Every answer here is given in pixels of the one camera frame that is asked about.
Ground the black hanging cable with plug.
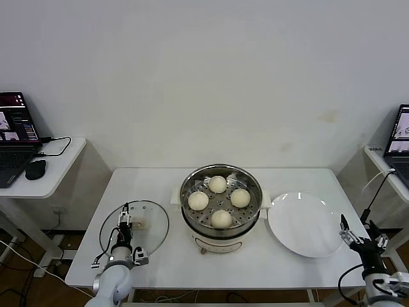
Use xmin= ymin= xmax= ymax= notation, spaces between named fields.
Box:
xmin=360 ymin=171 xmax=396 ymax=221

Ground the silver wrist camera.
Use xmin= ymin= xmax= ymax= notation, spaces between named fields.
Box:
xmin=132 ymin=246 xmax=150 ymax=266
xmin=375 ymin=271 xmax=409 ymax=297

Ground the grey laptop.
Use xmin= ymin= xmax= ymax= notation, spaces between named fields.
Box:
xmin=382 ymin=103 xmax=409 ymax=189

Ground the stainless steel steamer basket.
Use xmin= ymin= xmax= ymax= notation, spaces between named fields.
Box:
xmin=169 ymin=163 xmax=271 ymax=233

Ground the white floor cable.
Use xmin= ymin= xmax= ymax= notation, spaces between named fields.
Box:
xmin=0 ymin=239 xmax=95 ymax=295

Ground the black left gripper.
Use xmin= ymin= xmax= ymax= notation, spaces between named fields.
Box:
xmin=116 ymin=202 xmax=134 ymax=248

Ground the cream electric cooking pot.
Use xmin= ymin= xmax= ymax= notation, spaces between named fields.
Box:
xmin=180 ymin=204 xmax=268 ymax=256

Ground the black computer mouse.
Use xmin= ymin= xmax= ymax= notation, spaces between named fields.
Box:
xmin=24 ymin=159 xmax=47 ymax=181

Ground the white round plate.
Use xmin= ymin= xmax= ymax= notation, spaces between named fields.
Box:
xmin=267 ymin=191 xmax=346 ymax=258

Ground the black laptop purple screen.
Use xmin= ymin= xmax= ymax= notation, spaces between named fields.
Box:
xmin=0 ymin=91 xmax=43 ymax=189

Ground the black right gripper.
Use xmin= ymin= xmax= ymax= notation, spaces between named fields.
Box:
xmin=338 ymin=214 xmax=390 ymax=273

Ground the round glass pot lid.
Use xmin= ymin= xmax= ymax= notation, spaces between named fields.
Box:
xmin=99 ymin=200 xmax=169 ymax=263

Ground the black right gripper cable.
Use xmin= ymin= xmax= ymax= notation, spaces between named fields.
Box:
xmin=337 ymin=267 xmax=365 ymax=305

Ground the white steamed baozi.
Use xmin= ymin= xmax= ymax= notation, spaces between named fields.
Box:
xmin=210 ymin=209 xmax=233 ymax=230
xmin=187 ymin=191 xmax=210 ymax=211
xmin=229 ymin=188 xmax=251 ymax=208
xmin=208 ymin=175 xmax=226 ymax=194

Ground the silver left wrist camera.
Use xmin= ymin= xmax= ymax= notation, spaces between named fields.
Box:
xmin=132 ymin=246 xmax=150 ymax=266

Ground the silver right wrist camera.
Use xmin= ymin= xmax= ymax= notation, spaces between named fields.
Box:
xmin=375 ymin=271 xmax=409 ymax=297

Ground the black laptop power cable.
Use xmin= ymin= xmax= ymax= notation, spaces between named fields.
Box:
xmin=33 ymin=136 xmax=72 ymax=158

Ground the white side table with mouse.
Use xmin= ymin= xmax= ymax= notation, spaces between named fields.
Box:
xmin=0 ymin=137 xmax=87 ymax=278

